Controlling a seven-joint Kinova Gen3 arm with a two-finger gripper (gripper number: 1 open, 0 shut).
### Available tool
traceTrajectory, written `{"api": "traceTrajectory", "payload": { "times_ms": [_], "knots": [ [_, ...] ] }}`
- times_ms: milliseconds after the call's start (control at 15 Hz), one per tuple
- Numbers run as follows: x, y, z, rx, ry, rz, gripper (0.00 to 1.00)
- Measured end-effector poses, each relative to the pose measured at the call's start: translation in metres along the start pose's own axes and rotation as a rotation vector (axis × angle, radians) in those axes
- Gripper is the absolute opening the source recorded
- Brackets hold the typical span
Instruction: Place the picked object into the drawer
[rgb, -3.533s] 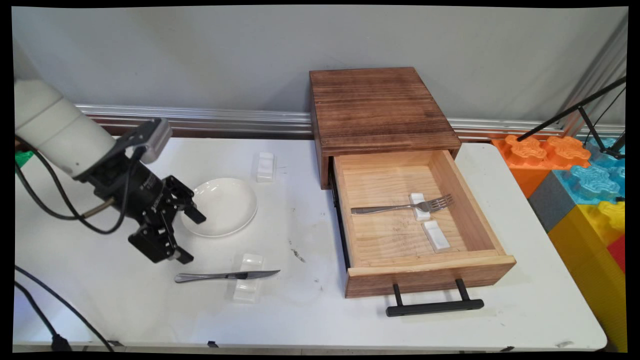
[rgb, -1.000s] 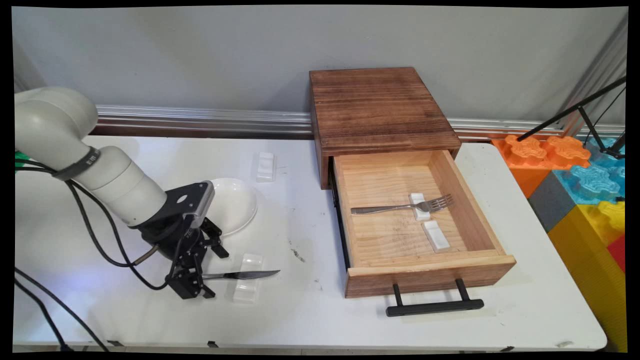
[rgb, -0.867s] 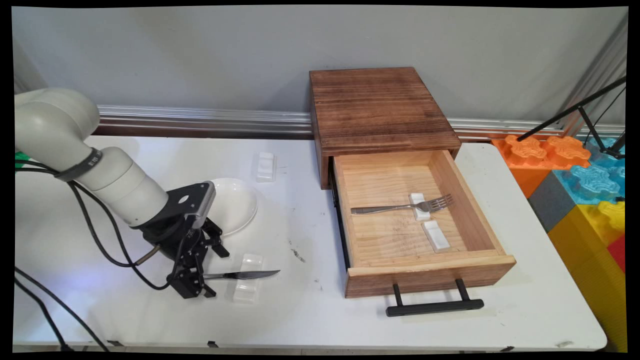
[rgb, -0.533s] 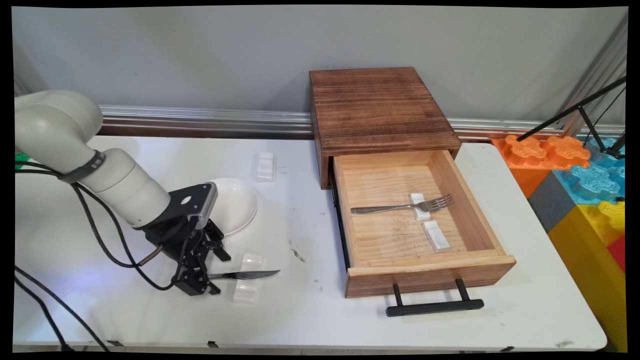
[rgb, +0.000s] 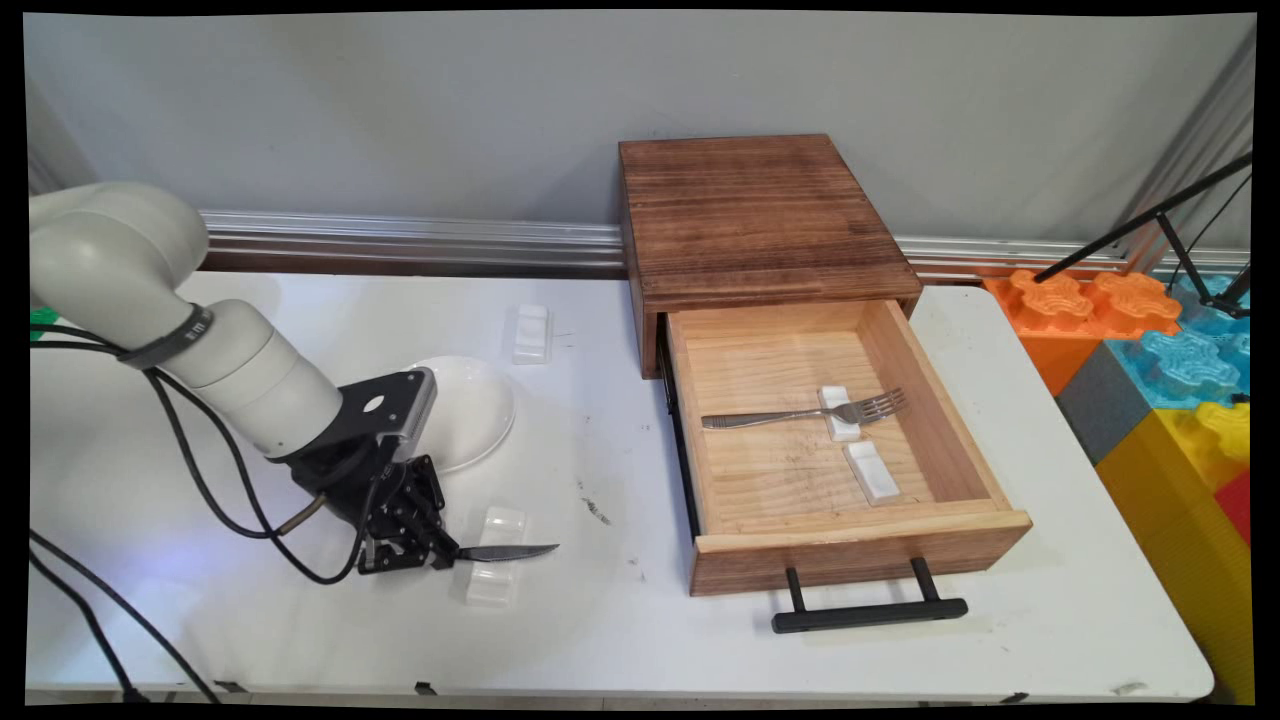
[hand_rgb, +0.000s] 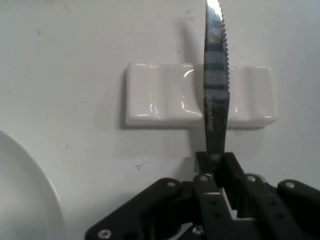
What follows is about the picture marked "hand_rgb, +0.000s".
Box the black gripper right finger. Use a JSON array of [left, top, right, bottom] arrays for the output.
[[215, 151, 320, 240]]

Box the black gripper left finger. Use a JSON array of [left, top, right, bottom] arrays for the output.
[[84, 151, 236, 240]]

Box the steel serrated knife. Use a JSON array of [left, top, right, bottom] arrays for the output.
[[202, 0, 231, 191]]

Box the white ceramic cutlery rest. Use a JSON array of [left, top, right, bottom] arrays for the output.
[[123, 62, 279, 130]]

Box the white round plate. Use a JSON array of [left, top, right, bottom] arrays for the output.
[[0, 128, 68, 240]]

